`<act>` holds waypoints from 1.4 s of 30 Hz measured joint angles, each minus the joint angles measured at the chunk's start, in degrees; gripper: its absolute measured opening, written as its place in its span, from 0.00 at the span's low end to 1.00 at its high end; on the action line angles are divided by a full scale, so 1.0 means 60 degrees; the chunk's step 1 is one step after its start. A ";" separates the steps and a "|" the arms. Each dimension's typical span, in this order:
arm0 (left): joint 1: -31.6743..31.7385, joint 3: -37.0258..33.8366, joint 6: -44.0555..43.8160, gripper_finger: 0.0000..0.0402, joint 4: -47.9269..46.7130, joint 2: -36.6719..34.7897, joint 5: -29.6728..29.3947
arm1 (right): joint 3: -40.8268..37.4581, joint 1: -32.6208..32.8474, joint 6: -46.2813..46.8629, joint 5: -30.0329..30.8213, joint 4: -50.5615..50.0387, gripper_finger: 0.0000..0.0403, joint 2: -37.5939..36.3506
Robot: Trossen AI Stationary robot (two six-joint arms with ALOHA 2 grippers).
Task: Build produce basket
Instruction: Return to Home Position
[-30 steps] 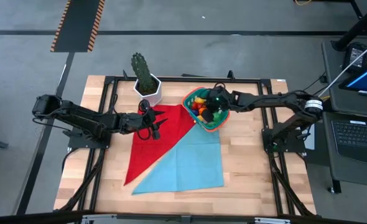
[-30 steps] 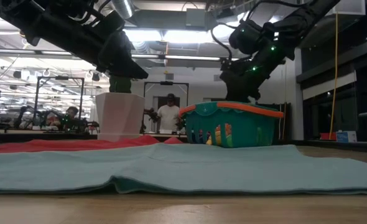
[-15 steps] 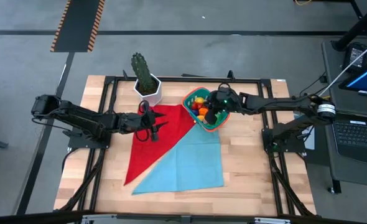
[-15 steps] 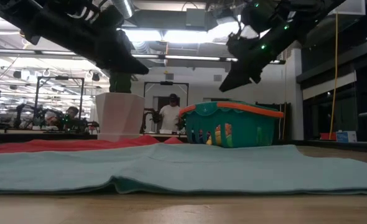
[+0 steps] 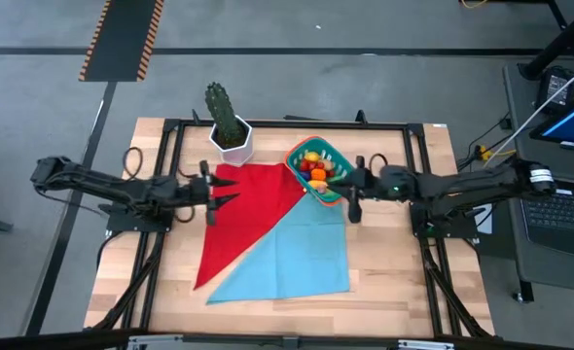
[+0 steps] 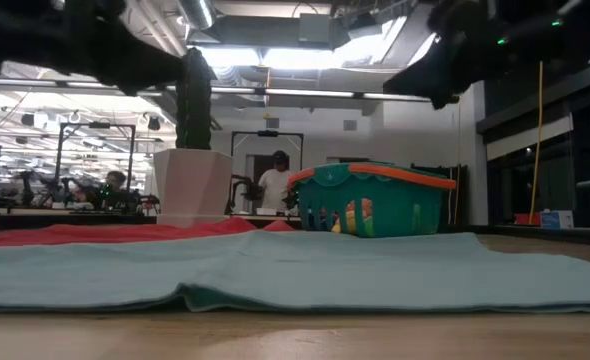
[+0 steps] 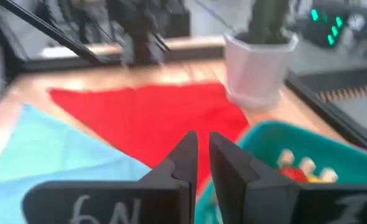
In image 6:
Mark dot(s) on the black background robot arm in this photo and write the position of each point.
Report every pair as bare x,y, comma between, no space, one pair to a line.
242,192

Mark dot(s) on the green cactus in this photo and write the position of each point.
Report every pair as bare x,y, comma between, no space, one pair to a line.
194,110

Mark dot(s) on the black table frame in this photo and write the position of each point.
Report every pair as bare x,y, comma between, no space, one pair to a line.
525,232

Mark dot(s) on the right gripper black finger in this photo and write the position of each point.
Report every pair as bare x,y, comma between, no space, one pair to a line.
425,75

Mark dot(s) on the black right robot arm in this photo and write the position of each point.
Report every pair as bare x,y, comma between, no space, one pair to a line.
565,30

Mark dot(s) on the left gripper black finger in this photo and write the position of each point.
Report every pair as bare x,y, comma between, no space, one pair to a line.
140,65

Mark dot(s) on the white faceted planter pot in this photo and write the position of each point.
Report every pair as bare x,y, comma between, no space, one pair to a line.
192,182

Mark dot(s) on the yellow toy banana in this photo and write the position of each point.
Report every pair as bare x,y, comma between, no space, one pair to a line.
350,222

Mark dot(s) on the red bin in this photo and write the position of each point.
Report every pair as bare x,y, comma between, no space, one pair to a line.
527,219

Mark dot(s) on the red cloth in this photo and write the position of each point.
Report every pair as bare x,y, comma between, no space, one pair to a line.
100,234

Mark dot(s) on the silver ventilation duct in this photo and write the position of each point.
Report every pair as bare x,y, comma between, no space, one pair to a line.
197,12

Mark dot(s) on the person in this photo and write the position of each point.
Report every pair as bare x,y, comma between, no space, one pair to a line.
114,192
275,185

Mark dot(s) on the black robot station frame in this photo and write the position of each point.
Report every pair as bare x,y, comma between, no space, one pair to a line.
267,134
95,126

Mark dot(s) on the blue and white box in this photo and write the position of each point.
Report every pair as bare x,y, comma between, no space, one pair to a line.
557,219

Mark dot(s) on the light blue cloth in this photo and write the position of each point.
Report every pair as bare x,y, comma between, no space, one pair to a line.
325,270

